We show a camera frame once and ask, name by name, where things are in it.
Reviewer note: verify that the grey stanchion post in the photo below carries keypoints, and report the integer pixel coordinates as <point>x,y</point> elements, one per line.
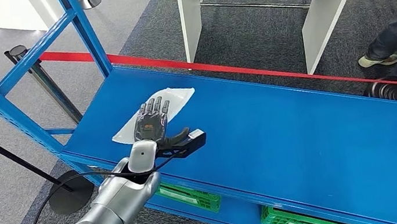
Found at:
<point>50,89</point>

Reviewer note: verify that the blue metal shelf rack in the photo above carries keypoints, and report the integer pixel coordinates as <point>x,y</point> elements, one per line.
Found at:
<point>264,137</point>

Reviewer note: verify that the red barrier belt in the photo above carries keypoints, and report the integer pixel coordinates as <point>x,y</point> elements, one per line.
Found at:
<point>215,69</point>

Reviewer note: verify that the black stanchion with round base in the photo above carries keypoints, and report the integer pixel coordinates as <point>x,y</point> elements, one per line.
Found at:
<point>72,193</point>

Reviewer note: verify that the green plastic crate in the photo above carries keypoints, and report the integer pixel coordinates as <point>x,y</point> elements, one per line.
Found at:
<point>203,203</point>
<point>275,218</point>

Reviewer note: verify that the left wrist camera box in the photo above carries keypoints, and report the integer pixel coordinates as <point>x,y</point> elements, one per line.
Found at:
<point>187,145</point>

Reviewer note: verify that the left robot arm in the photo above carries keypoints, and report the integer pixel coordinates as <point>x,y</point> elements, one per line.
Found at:
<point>118,204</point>

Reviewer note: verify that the clear plastic hand cover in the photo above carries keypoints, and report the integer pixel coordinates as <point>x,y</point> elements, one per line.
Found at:
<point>149,123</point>

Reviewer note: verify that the white display plinth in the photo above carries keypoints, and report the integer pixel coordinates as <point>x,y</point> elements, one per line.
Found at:
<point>13,13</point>

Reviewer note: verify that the white plastic car part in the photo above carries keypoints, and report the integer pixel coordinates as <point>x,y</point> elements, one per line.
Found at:
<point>180,96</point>

